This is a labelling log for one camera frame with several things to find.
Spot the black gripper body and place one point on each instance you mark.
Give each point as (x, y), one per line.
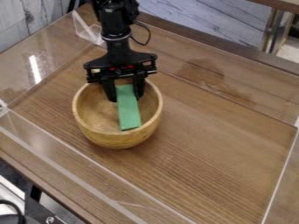
(119, 56)

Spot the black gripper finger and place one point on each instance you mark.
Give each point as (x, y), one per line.
(110, 88)
(139, 85)

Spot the green stick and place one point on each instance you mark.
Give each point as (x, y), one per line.
(128, 111)

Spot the brown wooden bowl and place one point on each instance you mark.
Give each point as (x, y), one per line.
(102, 120)

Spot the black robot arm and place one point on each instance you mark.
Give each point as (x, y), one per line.
(116, 15)

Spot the red plush ball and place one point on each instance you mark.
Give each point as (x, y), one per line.
(122, 68)

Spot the clear acrylic stand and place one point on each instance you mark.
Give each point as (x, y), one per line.
(88, 32)

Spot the metal table leg background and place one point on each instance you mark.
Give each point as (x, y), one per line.
(276, 30)

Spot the clear acrylic tray wall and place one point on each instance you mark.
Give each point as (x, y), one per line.
(84, 186)

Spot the black table frame leg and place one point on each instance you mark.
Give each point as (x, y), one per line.
(44, 210)

